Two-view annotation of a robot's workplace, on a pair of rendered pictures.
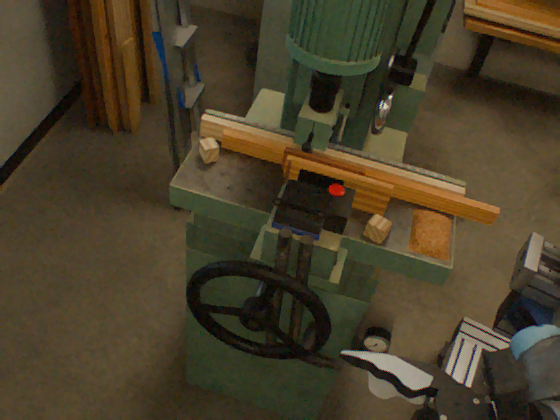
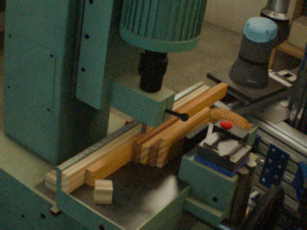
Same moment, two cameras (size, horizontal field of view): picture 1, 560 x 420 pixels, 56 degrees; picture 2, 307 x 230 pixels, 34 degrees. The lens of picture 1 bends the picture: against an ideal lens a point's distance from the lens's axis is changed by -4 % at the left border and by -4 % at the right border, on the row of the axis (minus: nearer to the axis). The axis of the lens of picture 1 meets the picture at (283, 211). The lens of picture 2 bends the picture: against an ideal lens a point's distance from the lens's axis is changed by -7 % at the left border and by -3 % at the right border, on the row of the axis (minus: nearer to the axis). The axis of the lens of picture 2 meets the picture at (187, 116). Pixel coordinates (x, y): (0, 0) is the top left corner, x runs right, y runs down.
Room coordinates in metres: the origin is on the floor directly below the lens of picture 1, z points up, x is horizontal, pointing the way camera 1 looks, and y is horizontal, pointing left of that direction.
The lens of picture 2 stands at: (0.48, 0.95, 1.63)
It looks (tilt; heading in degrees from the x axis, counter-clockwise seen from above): 30 degrees down; 289
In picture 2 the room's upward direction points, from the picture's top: 12 degrees clockwise
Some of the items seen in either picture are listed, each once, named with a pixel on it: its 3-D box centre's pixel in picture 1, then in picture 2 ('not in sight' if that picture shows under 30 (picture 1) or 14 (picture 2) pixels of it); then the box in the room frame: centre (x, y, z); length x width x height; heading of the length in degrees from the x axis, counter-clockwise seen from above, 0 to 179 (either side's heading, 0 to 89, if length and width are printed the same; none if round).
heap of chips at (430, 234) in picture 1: (432, 229); (227, 117); (0.79, -0.31, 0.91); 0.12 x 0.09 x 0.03; 172
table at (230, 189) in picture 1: (312, 216); (184, 171); (0.80, -0.06, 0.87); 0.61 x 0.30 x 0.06; 82
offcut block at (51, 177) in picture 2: not in sight; (55, 181); (1.06, 0.12, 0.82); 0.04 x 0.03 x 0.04; 176
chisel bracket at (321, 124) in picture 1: (319, 118); (141, 100); (0.93, -0.04, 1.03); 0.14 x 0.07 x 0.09; 172
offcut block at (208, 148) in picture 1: (208, 150); (103, 191); (0.89, 0.19, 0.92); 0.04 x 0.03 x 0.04; 35
